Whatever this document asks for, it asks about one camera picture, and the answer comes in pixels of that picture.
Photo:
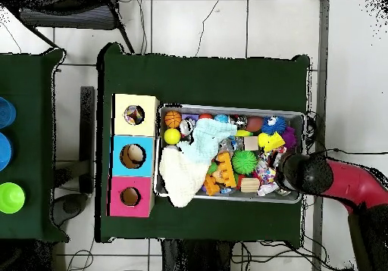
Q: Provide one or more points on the cream white waffle cloth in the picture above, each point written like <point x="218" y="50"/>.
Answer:
<point x="182" y="177"/>

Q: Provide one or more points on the black upright panel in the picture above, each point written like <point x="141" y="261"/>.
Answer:
<point x="87" y="116"/>

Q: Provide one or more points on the dark grey rounded base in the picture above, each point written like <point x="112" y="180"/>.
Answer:
<point x="71" y="206"/>

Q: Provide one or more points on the dark green table cloth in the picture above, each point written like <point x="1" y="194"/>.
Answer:
<point x="30" y="77"/>
<point x="212" y="80"/>

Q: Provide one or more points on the plain wooden block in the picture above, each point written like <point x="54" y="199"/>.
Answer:
<point x="251" y="143"/>

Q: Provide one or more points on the blue spiky ball with eye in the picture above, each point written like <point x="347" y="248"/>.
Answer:
<point x="274" y="125"/>

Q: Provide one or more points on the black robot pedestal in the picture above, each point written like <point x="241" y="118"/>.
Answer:
<point x="197" y="259"/>

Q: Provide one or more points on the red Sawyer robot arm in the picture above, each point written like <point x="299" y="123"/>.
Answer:
<point x="357" y="183"/>

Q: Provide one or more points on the yellow ball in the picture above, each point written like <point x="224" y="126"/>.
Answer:
<point x="172" y="136"/>

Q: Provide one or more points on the mint green waffle cloth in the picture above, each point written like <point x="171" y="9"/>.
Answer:
<point x="209" y="137"/>

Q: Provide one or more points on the shallow clear mesh bin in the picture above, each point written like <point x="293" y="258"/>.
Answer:
<point x="242" y="199"/>

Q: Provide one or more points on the yellow cheese wedge toy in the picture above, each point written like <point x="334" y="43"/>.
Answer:
<point x="271" y="140"/>

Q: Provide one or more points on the wooden box with three holes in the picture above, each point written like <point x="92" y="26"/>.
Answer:
<point x="133" y="192"/>

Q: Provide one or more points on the small orange basketball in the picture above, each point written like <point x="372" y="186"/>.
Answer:
<point x="172" y="119"/>

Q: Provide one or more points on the grey and black chair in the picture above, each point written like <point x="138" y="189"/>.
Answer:
<point x="66" y="16"/>

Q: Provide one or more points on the purple spiky toy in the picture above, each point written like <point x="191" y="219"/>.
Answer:
<point x="289" y="137"/>

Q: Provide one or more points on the colourful patterned cloth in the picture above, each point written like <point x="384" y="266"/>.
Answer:
<point x="266" y="171"/>
<point x="134" y="115"/>
<point x="266" y="189"/>

